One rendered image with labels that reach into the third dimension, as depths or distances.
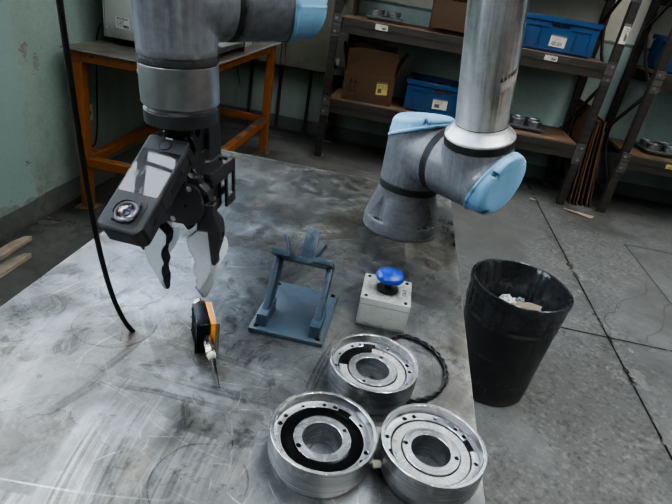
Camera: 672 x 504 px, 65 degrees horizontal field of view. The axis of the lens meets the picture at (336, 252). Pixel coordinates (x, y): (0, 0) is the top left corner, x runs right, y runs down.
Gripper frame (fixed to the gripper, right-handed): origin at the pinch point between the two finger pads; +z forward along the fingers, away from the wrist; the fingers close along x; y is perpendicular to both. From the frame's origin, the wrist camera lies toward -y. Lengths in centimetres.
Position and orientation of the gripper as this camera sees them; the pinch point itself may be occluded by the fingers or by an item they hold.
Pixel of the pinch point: (182, 286)
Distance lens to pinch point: 62.6
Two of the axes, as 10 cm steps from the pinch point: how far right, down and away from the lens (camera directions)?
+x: -9.7, -1.9, 1.7
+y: 2.4, -4.6, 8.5
